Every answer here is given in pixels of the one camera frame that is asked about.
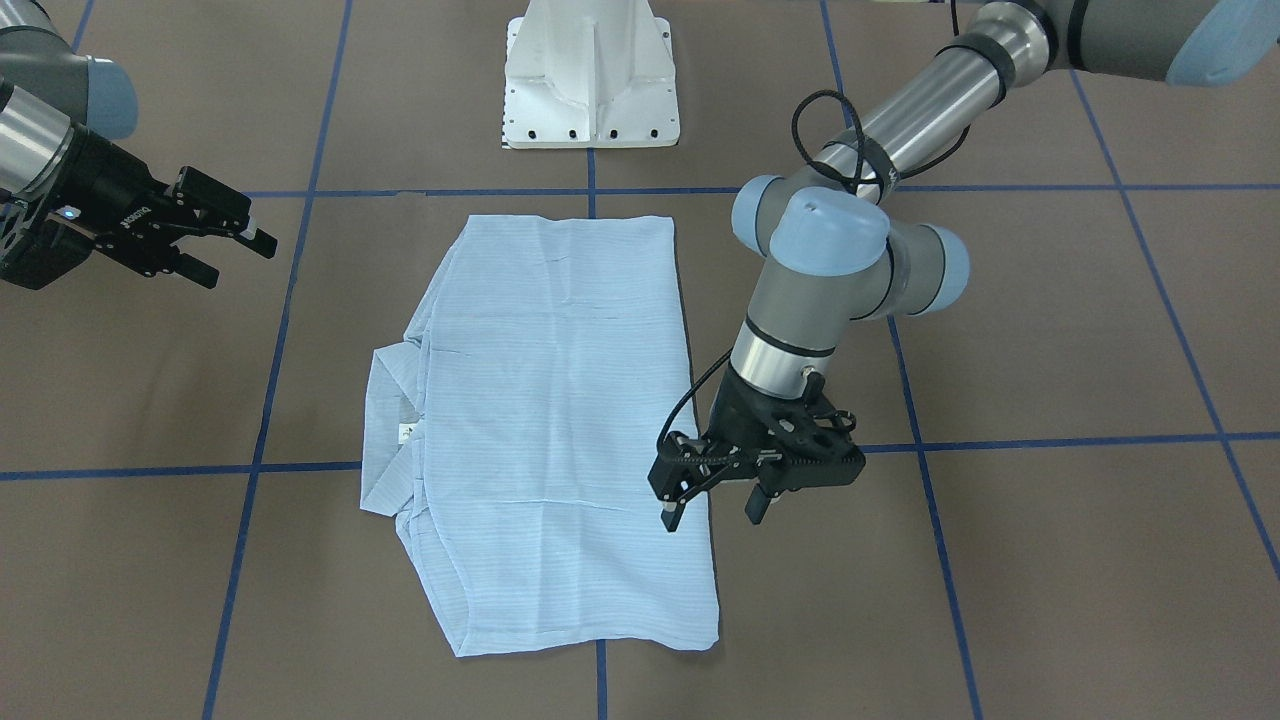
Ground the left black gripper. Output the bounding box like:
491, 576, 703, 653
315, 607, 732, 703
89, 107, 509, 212
648, 368, 791, 533

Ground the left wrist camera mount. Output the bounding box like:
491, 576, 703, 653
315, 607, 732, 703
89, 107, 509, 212
758, 389, 867, 498

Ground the light blue button shirt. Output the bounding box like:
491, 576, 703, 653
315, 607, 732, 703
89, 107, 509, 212
360, 215, 721, 659

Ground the white camera mast pedestal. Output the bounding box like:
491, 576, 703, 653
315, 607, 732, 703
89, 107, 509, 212
500, 1, 682, 150

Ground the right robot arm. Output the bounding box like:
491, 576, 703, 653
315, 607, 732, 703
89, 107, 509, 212
1, 1, 278, 290

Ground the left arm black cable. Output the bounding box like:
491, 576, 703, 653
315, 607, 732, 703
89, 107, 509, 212
658, 90, 901, 471

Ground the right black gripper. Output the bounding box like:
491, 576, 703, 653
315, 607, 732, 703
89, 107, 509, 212
55, 126, 278, 290

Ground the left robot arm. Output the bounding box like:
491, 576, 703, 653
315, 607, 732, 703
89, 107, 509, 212
649, 1, 1279, 532

